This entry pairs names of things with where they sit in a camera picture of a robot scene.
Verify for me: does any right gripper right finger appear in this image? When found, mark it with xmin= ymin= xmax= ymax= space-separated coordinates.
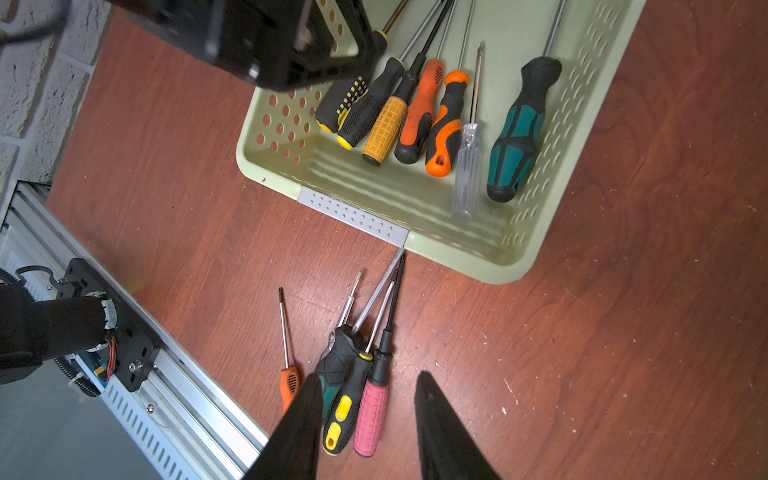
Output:
xmin=414 ymin=371 xmax=500 ymax=480

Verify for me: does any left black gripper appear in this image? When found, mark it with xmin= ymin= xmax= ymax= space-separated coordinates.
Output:
xmin=113 ymin=1 xmax=384 ymax=92

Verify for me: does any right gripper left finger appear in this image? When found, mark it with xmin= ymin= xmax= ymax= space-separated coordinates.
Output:
xmin=243 ymin=373 xmax=323 ymax=479

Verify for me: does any black yellow striped screwdriver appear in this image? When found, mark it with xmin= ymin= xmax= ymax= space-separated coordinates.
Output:
xmin=314 ymin=0 xmax=408 ymax=133

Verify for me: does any black yellow small screwdriver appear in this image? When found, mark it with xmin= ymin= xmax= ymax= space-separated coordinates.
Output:
xmin=336 ymin=1 xmax=445 ymax=150

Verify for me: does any yellow handled screwdriver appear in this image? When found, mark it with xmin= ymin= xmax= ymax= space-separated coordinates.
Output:
xmin=362 ymin=1 xmax=454 ymax=167

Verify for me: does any orange black curved screwdriver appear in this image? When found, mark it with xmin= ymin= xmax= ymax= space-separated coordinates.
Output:
xmin=425 ymin=1 xmax=476 ymax=177

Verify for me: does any clear handled screwdriver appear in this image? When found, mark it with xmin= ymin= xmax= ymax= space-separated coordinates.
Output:
xmin=452 ymin=41 xmax=485 ymax=226

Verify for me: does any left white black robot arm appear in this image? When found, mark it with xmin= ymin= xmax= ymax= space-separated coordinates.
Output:
xmin=1 ymin=1 xmax=384 ymax=391

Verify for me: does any black yellow dotted screwdriver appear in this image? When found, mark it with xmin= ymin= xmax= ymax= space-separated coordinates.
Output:
xmin=323 ymin=280 xmax=396 ymax=456

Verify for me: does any orange slim screwdriver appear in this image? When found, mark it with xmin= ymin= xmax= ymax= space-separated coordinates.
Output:
xmin=278 ymin=287 xmax=300 ymax=413

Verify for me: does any light green plastic bin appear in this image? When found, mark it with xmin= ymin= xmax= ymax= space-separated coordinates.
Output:
xmin=236 ymin=1 xmax=644 ymax=285

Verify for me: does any green black large screwdriver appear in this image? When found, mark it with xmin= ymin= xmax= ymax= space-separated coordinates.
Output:
xmin=314 ymin=247 xmax=405 ymax=421

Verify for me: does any clear small screwdriver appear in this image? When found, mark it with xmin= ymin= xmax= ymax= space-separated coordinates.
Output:
xmin=336 ymin=269 xmax=364 ymax=327

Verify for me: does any pink handled screwdriver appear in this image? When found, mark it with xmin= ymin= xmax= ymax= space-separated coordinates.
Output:
xmin=354 ymin=253 xmax=407 ymax=458

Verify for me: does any aluminium rail frame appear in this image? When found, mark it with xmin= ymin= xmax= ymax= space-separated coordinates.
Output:
xmin=1 ymin=182 xmax=268 ymax=479

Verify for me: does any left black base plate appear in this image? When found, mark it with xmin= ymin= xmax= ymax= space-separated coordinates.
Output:
xmin=58 ymin=258 xmax=161 ymax=392

